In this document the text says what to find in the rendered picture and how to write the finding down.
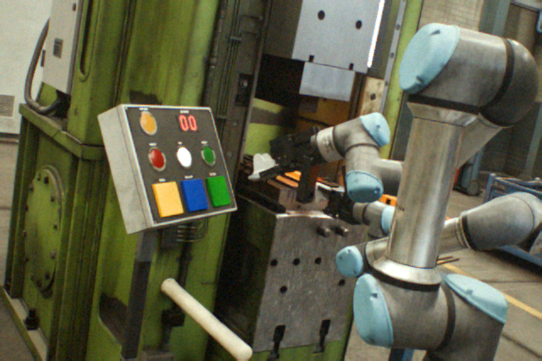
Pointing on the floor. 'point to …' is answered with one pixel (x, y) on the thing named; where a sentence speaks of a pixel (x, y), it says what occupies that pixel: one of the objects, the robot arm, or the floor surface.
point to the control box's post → (138, 293)
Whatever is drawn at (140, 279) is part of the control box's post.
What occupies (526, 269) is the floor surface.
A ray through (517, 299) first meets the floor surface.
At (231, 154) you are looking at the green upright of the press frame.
